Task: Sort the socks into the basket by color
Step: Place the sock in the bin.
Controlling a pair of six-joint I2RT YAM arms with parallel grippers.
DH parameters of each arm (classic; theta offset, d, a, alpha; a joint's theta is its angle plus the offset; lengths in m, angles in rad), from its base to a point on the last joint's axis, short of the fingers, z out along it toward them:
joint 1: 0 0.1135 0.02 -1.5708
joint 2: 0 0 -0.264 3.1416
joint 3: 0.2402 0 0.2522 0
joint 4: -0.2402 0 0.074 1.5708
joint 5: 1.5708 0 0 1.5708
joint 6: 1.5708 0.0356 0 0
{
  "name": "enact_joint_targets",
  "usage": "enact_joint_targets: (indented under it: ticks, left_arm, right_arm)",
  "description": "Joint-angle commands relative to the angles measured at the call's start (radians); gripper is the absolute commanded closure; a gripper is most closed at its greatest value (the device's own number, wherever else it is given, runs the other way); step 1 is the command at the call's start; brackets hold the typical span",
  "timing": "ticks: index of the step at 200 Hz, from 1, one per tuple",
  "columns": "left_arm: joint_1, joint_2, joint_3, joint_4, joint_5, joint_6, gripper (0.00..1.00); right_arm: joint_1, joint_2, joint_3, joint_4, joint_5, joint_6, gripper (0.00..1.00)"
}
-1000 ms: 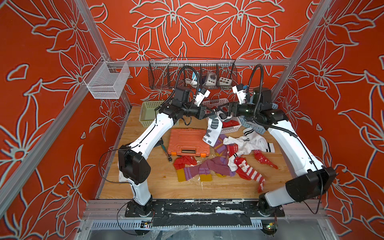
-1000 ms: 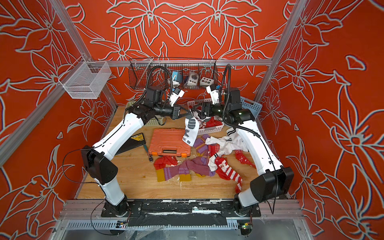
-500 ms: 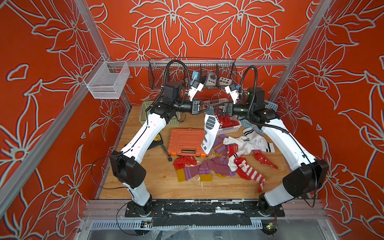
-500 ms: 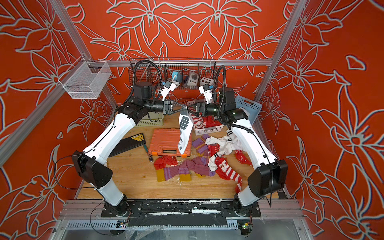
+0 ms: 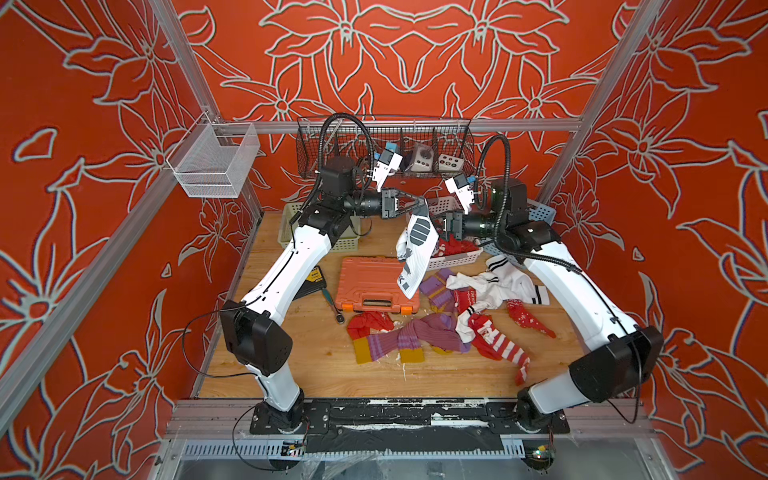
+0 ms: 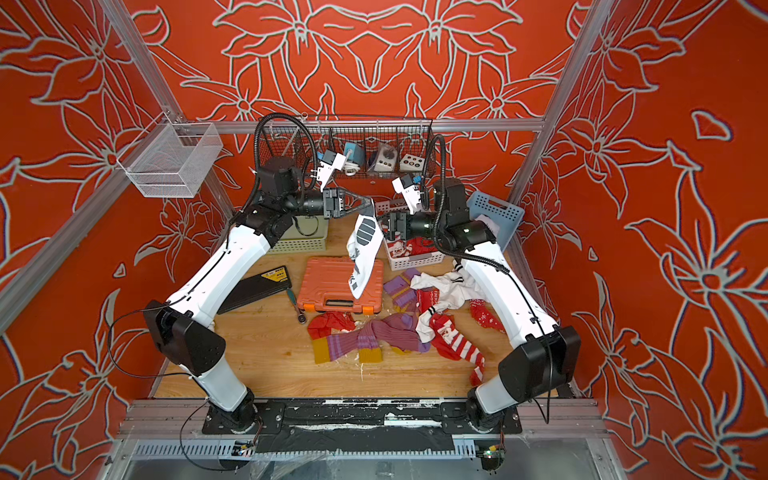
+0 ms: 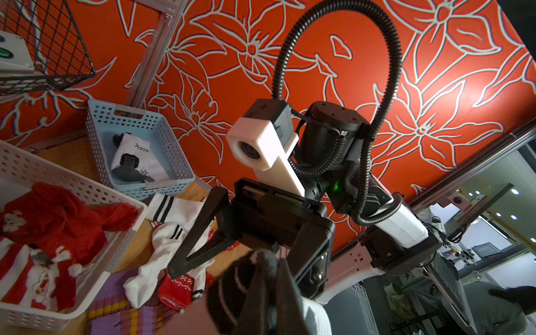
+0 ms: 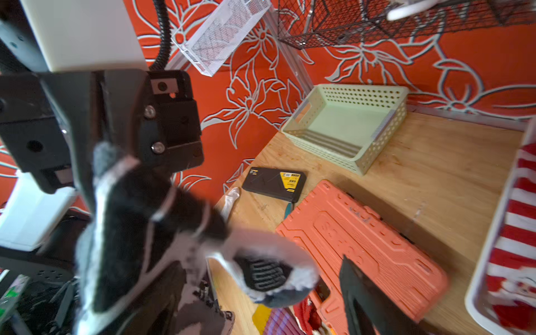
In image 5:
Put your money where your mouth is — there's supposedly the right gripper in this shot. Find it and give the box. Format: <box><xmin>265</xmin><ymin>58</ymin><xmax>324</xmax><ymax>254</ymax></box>
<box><xmin>420</xmin><ymin>210</ymin><xmax>508</xmax><ymax>245</ymax></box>

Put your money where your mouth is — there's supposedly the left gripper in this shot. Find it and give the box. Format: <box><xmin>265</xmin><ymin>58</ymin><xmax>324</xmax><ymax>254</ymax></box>
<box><xmin>342</xmin><ymin>186</ymin><xmax>424</xmax><ymax>224</ymax></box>

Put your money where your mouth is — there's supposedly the red christmas sock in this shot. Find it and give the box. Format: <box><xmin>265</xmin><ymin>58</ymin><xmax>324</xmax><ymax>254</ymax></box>
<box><xmin>432</xmin><ymin>236</ymin><xmax>478</xmax><ymax>258</ymax></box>

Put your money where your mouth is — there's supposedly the white black grip sock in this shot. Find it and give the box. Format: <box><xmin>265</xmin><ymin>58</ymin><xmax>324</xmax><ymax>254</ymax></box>
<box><xmin>396</xmin><ymin>200</ymin><xmax>439</xmax><ymax>299</ymax></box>

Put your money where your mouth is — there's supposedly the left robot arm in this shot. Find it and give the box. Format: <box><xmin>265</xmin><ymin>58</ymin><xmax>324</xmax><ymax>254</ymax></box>
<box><xmin>219</xmin><ymin>157</ymin><xmax>409</xmax><ymax>433</ymax></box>

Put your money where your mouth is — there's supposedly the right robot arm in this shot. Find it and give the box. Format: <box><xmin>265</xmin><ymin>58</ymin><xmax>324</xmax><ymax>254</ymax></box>
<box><xmin>438</xmin><ymin>175</ymin><xmax>663</xmax><ymax>433</ymax></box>

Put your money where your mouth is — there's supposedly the blue plastic basket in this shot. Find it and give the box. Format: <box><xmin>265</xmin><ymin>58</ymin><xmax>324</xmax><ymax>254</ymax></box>
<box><xmin>479</xmin><ymin>199</ymin><xmax>556</xmax><ymax>256</ymax></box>

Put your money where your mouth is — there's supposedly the green plastic basket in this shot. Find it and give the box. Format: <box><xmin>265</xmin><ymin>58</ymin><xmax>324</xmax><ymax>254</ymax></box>
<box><xmin>277</xmin><ymin>202</ymin><xmax>361</xmax><ymax>253</ymax></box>

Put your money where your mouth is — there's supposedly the white plastic basket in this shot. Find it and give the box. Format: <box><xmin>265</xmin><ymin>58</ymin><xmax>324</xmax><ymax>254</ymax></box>
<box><xmin>426</xmin><ymin>196</ymin><xmax>482</xmax><ymax>271</ymax></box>

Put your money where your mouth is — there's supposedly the white black striped crew sock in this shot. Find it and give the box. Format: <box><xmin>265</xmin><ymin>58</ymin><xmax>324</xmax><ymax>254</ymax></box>
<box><xmin>446</xmin><ymin>255</ymin><xmax>550</xmax><ymax>311</ymax></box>

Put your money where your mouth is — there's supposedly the white socket cube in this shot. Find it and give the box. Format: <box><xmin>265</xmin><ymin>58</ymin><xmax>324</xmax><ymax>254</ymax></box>
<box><xmin>406</xmin><ymin>143</ymin><xmax>434</xmax><ymax>174</ymax></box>

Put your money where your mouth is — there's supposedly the red patterned knit sock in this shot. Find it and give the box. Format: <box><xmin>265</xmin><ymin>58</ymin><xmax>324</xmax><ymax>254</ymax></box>
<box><xmin>452</xmin><ymin>287</ymin><xmax>478</xmax><ymax>315</ymax></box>

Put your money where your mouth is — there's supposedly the black yellow bit box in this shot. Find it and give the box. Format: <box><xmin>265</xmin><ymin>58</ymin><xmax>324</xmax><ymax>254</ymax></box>
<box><xmin>294</xmin><ymin>266</ymin><xmax>327</xmax><ymax>300</ymax></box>

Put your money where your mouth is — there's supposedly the orange plastic tool case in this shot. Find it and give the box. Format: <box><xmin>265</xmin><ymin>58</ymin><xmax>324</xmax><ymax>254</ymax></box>
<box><xmin>335</xmin><ymin>256</ymin><xmax>420</xmax><ymax>315</ymax></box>

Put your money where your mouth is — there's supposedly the purple yellow striped sock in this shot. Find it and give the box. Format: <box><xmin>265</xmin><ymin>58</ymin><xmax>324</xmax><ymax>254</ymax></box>
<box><xmin>419</xmin><ymin>268</ymin><xmax>456</xmax><ymax>313</ymax></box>

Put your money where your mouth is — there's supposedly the red white striped santa sock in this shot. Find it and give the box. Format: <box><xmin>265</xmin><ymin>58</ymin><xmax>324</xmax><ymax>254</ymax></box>
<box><xmin>468</xmin><ymin>314</ymin><xmax>530</xmax><ymax>386</ymax></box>

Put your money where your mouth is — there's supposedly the ratchet wrench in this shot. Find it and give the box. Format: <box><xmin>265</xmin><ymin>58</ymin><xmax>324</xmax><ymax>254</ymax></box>
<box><xmin>322</xmin><ymin>288</ymin><xmax>345</xmax><ymax>325</ymax></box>

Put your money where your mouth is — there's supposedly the purple ribbed sock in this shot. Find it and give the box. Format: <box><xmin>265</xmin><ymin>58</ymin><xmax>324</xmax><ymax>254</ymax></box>
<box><xmin>353</xmin><ymin>313</ymin><xmax>471</xmax><ymax>364</ymax></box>

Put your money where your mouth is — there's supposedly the red crumpled sock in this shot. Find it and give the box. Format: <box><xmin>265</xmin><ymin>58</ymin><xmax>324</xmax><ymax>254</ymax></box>
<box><xmin>347</xmin><ymin>311</ymin><xmax>395</xmax><ymax>340</ymax></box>

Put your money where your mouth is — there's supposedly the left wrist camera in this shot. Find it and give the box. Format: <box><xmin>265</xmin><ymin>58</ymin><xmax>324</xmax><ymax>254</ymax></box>
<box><xmin>372</xmin><ymin>142</ymin><xmax>403</xmax><ymax>192</ymax></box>

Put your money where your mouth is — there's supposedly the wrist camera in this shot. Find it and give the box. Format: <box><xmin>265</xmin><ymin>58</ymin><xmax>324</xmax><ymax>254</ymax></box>
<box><xmin>372</xmin><ymin>142</ymin><xmax>403</xmax><ymax>192</ymax></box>
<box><xmin>445</xmin><ymin>174</ymin><xmax>476</xmax><ymax>214</ymax></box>

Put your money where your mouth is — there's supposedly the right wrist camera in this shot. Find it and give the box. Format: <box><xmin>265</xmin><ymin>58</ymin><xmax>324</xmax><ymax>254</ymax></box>
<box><xmin>445</xmin><ymin>174</ymin><xmax>476</xmax><ymax>214</ymax></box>

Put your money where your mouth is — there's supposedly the black wire wall basket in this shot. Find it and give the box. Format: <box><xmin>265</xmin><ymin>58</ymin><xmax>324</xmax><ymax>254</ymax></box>
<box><xmin>296</xmin><ymin>115</ymin><xmax>477</xmax><ymax>179</ymax></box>

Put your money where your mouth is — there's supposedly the white wire wall basket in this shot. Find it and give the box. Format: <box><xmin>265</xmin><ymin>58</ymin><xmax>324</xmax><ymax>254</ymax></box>
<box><xmin>167</xmin><ymin>124</ymin><xmax>261</xmax><ymax>199</ymax></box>

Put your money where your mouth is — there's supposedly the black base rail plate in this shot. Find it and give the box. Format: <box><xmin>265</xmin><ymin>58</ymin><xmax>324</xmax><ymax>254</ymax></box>
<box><xmin>248</xmin><ymin>397</ymin><xmax>571</xmax><ymax>454</ymax></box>

